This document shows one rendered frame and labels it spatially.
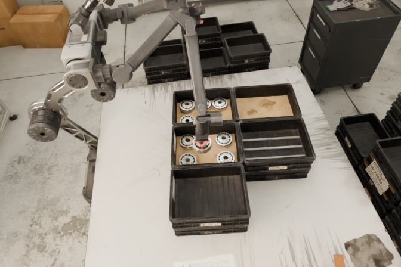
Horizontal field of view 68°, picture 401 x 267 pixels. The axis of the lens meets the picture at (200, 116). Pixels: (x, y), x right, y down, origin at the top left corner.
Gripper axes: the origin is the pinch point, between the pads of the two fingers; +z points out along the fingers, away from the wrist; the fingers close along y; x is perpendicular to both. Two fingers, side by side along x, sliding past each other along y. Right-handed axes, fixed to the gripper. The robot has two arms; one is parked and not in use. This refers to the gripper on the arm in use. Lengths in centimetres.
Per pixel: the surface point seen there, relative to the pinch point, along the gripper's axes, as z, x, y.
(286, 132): 19, -53, 20
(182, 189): 22.6, 10.6, -16.9
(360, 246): 29, -81, -46
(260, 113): 20, -39, 36
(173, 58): 60, 26, 141
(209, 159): 21.8, -4.8, 2.1
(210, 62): 69, -10, 145
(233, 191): 21.0, -17.3, -19.0
